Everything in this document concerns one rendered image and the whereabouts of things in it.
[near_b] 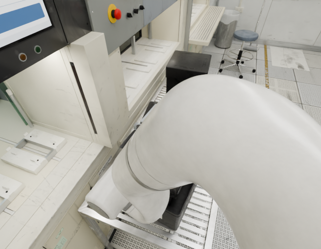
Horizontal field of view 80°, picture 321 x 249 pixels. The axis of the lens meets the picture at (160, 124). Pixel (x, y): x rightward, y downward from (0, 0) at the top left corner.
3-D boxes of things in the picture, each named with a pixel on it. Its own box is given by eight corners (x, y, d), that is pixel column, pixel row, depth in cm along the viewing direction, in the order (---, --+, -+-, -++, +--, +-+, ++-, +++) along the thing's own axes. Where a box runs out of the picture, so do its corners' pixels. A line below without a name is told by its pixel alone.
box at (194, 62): (201, 103, 143) (207, 72, 126) (164, 97, 149) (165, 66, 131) (206, 83, 163) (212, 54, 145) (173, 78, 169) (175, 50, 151)
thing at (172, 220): (123, 201, 91) (117, 183, 79) (152, 158, 108) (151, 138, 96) (176, 232, 81) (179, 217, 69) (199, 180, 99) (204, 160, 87)
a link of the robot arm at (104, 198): (152, 174, 48) (123, 150, 48) (120, 224, 40) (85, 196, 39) (140, 181, 55) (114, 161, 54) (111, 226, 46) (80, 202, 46)
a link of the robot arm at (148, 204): (235, 180, 29) (157, 198, 54) (152, 111, 28) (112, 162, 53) (214, 241, 24) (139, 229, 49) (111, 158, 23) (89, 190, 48)
